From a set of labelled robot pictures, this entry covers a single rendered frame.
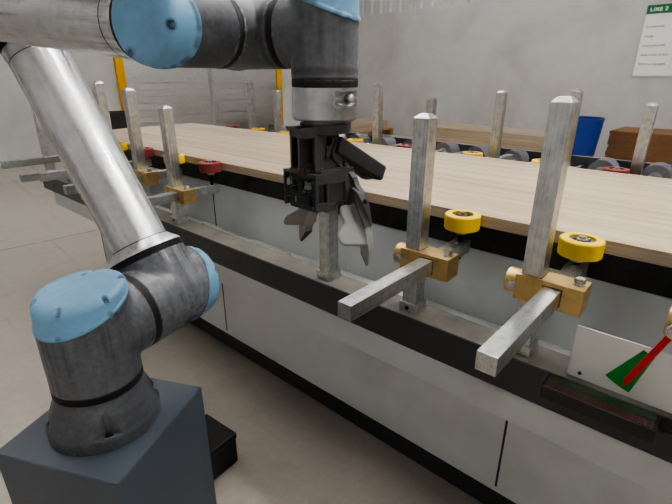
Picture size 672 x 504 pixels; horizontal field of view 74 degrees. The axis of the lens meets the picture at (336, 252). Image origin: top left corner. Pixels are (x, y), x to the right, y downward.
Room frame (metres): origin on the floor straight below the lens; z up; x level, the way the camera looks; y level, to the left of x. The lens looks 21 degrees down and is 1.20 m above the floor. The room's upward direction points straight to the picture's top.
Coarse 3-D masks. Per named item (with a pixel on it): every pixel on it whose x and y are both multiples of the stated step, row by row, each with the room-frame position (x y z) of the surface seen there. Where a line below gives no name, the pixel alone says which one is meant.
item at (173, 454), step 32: (160, 384) 0.77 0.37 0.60; (160, 416) 0.68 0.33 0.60; (192, 416) 0.72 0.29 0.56; (0, 448) 0.60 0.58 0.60; (32, 448) 0.60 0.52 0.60; (128, 448) 0.60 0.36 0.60; (160, 448) 0.62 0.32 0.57; (192, 448) 0.71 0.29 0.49; (32, 480) 0.57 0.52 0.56; (64, 480) 0.55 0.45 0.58; (96, 480) 0.53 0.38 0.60; (128, 480) 0.54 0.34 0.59; (160, 480) 0.61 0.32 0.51; (192, 480) 0.69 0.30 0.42
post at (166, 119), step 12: (168, 108) 1.57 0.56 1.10; (168, 120) 1.56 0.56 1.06; (168, 132) 1.56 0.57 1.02; (168, 144) 1.56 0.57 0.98; (168, 156) 1.56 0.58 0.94; (168, 168) 1.56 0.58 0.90; (168, 180) 1.57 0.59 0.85; (180, 180) 1.58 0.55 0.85; (180, 204) 1.57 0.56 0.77; (180, 216) 1.56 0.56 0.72
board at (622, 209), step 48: (144, 144) 2.13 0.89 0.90; (192, 144) 2.13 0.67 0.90; (240, 144) 2.13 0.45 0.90; (288, 144) 2.13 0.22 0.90; (384, 192) 1.21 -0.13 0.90; (432, 192) 1.21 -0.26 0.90; (480, 192) 1.21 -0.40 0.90; (528, 192) 1.21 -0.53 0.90; (576, 192) 1.21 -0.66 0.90; (624, 192) 1.21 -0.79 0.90; (624, 240) 0.82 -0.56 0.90
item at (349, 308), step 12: (456, 240) 0.98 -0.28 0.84; (468, 240) 0.98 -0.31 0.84; (456, 252) 0.94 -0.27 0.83; (408, 264) 0.84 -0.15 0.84; (420, 264) 0.84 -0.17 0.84; (384, 276) 0.78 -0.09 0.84; (396, 276) 0.78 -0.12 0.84; (408, 276) 0.79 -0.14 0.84; (420, 276) 0.83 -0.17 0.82; (372, 288) 0.73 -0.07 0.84; (384, 288) 0.73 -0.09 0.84; (396, 288) 0.76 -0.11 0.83; (348, 300) 0.68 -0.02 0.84; (360, 300) 0.68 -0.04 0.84; (372, 300) 0.71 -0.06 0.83; (384, 300) 0.73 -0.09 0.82; (348, 312) 0.67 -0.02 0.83; (360, 312) 0.68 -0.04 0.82
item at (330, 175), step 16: (304, 128) 0.60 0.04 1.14; (320, 128) 0.61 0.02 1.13; (336, 128) 0.62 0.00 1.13; (304, 144) 0.62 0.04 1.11; (320, 144) 0.62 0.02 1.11; (336, 144) 0.64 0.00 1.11; (304, 160) 0.62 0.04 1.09; (320, 160) 0.62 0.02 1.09; (336, 160) 0.64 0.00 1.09; (288, 176) 0.64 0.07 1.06; (304, 176) 0.60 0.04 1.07; (320, 176) 0.59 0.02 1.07; (336, 176) 0.62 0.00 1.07; (352, 176) 0.64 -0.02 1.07; (304, 192) 0.61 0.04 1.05; (320, 192) 0.60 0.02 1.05; (336, 192) 0.62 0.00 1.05; (304, 208) 0.61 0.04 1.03; (320, 208) 0.59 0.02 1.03
